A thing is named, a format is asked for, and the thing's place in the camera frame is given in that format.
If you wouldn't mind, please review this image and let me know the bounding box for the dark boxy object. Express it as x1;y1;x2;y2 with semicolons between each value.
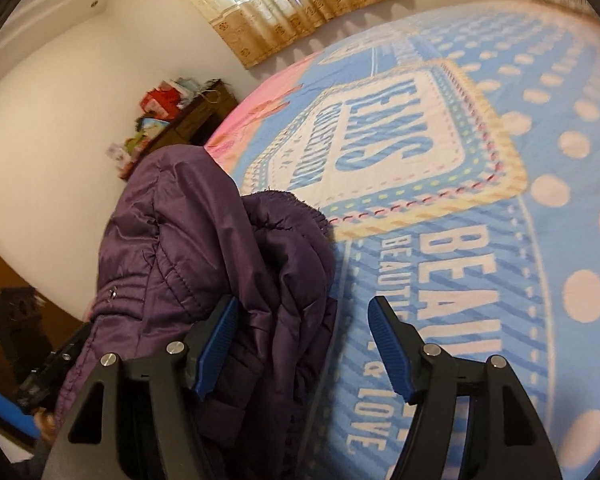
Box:
0;287;54;377

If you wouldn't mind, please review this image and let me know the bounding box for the teal box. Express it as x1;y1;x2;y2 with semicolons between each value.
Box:
167;77;204;99

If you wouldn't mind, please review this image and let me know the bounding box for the purple padded jacket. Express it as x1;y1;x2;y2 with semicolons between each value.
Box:
55;144;338;480

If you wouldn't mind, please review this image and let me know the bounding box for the white card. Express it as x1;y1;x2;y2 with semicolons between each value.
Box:
107;142;132;167

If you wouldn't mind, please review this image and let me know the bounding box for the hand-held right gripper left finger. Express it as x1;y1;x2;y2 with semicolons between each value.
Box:
40;294;241;480

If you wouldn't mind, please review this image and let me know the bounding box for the red box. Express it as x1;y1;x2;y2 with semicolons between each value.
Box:
140;87;182;120

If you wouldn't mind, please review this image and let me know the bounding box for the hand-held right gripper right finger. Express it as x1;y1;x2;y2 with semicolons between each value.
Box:
367;296;563;480

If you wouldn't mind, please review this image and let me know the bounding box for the beige patterned curtain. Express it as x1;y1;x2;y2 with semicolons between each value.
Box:
150;0;409;70

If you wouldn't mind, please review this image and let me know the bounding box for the brown wooden desk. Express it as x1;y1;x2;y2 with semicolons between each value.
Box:
117;79;241;181

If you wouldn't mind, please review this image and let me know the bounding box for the blue plastic object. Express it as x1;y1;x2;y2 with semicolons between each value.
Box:
0;379;37;445

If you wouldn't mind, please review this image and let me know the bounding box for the blue pink printed blanket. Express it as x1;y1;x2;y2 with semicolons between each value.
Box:
202;2;600;480

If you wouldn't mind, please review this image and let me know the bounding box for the person's left hand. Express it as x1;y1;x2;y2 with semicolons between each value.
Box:
32;409;62;447

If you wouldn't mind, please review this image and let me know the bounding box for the green box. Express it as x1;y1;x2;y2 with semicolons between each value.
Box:
125;117;171;153

